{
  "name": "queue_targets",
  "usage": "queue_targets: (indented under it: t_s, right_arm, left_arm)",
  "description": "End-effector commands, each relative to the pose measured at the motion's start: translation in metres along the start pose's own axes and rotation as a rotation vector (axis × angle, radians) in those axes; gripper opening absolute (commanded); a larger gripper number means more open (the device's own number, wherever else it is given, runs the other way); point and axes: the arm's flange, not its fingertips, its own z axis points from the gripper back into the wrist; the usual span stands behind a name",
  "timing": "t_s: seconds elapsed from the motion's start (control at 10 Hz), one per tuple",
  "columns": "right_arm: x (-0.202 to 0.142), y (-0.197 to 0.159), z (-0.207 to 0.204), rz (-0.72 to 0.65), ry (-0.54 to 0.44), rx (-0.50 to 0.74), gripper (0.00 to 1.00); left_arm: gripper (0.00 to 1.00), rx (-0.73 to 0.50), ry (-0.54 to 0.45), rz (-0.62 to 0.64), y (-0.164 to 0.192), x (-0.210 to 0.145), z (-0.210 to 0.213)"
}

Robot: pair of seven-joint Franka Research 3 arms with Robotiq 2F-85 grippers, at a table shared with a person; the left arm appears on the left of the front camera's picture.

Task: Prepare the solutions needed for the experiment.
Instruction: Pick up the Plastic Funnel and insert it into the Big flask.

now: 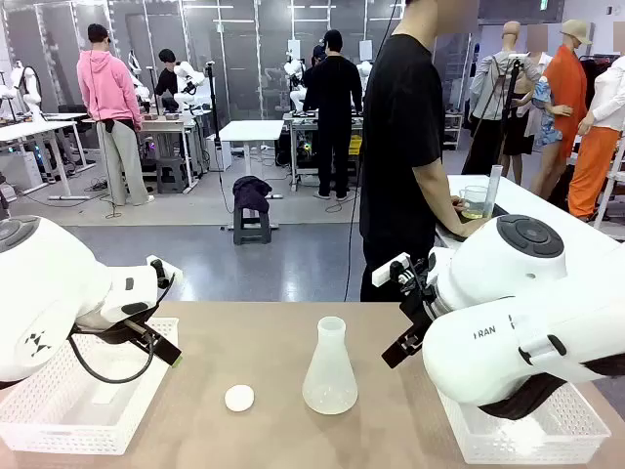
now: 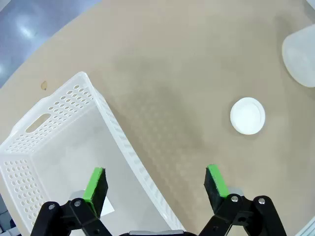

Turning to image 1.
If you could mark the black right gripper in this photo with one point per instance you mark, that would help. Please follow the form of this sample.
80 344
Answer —
420 308

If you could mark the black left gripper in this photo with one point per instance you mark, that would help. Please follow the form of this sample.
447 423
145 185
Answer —
112 334

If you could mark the clear beaker with yellow liquid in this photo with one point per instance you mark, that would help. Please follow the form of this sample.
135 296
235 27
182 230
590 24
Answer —
474 202

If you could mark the clear plastic graduated cylinder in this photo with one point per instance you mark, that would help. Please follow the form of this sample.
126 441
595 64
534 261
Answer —
494 190

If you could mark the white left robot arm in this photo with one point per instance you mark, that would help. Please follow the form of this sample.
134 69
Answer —
49 283

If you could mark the person's right forearm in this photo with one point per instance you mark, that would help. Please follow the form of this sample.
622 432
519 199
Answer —
442 205

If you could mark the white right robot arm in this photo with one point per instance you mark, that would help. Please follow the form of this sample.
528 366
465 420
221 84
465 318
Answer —
512 342

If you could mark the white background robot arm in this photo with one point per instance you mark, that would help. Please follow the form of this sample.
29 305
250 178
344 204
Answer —
294 83
29 88
188 85

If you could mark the person's left hand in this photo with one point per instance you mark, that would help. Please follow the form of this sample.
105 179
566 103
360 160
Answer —
457 203

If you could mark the translucent plastic conical flask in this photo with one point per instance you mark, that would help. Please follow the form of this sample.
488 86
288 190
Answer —
329 381

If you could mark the white round flask cap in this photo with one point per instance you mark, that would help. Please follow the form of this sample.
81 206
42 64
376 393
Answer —
239 398

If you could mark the white perforated plastic basket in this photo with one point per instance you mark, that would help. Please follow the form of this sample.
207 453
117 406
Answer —
73 420
532 439

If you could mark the black tray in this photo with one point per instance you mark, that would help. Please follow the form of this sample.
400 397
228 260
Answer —
449 232

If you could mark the gray plastic stool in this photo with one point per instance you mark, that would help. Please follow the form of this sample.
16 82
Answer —
251 227

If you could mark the gray step stool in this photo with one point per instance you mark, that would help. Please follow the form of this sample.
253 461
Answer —
172 175

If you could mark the dark cloth bundle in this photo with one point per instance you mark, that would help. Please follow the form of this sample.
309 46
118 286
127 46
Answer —
251 193

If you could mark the person in black t-shirt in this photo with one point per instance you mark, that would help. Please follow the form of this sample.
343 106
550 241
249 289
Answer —
398 146

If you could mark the white side table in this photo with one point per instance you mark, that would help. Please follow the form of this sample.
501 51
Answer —
542 200

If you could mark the white standing desk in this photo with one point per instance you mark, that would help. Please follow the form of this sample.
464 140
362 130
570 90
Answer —
251 132

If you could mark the standing person in black clothes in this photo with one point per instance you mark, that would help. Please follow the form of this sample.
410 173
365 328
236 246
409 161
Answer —
334 107

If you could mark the long white desk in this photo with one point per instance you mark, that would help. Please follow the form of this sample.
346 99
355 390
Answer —
34 129

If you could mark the person with pink hoodie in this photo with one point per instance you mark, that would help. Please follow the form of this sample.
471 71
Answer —
107 93

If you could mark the mannequin in orange trousers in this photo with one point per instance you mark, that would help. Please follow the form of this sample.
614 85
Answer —
593 161

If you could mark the seated person in black cap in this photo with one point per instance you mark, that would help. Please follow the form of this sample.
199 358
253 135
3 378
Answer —
167 78

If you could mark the mannequin in gray shirt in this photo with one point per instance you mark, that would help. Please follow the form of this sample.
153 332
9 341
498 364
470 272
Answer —
493 88

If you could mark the mannequin in orange with hat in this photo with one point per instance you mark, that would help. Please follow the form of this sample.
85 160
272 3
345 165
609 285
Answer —
566 98

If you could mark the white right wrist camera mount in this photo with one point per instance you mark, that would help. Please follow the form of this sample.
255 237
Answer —
388 271

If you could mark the black camera tripod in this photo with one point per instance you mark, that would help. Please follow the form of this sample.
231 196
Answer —
511 88

